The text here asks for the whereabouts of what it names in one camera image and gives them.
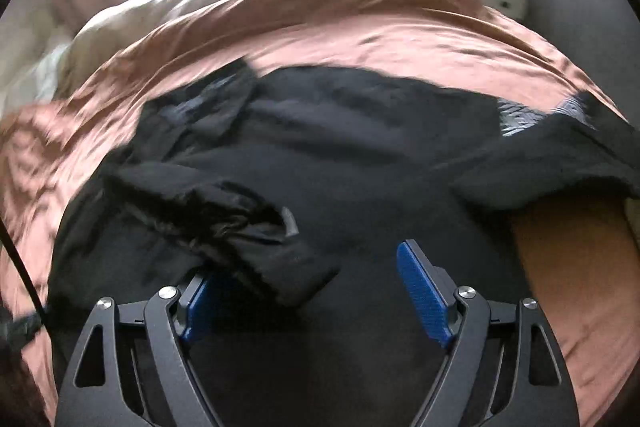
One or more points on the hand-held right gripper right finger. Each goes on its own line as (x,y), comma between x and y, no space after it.
(422,297)

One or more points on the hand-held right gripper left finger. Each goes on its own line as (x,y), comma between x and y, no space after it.
(199,307)

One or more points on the black jacket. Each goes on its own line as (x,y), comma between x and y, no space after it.
(350,157)

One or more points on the brown bed sheet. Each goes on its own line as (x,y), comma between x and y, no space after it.
(400,42)

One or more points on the beige duvet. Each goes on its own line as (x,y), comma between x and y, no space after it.
(150,22)

